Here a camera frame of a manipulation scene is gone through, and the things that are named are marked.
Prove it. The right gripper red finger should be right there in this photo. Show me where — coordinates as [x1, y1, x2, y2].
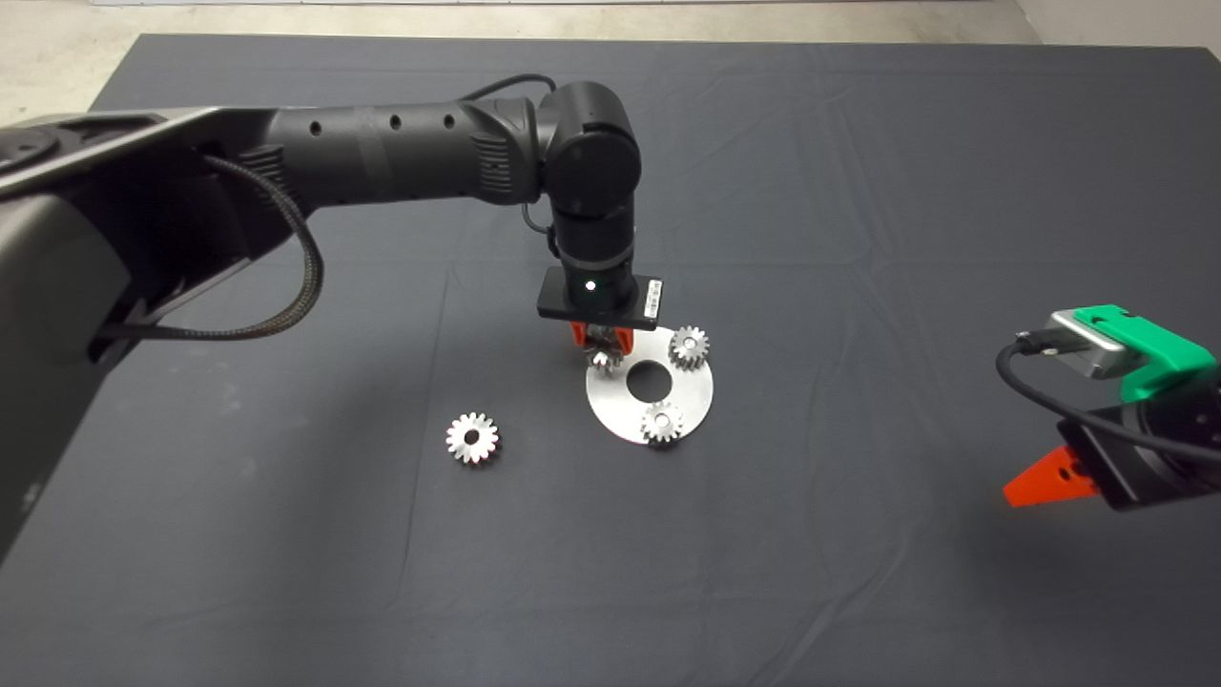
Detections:
[1003, 446, 1103, 509]

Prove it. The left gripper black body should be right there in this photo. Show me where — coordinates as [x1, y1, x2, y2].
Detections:
[536, 266, 665, 331]

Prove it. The small steel gear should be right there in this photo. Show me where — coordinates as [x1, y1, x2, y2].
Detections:
[641, 401, 686, 447]
[586, 325, 627, 373]
[668, 325, 712, 371]

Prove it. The round metal plate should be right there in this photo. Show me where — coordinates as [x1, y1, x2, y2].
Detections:
[585, 326, 714, 446]

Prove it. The right wrist black camera cable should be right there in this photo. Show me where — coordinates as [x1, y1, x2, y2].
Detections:
[996, 332, 1221, 468]

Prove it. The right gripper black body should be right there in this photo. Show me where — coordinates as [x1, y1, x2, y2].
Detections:
[1057, 410, 1221, 513]

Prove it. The right wrist green camera mount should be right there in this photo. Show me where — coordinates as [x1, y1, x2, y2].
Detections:
[1070, 304, 1219, 404]

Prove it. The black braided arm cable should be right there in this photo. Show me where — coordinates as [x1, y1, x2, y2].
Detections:
[95, 155, 325, 343]

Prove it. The tall large steel gear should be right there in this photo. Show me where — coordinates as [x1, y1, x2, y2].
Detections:
[445, 411, 502, 467]

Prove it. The dark grey table cloth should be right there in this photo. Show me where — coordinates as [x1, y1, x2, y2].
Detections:
[0, 33, 1221, 687]

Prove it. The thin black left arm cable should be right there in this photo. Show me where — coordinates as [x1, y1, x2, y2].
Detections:
[458, 73, 564, 260]

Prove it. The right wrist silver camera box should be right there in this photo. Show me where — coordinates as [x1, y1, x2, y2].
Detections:
[1017, 311, 1150, 381]

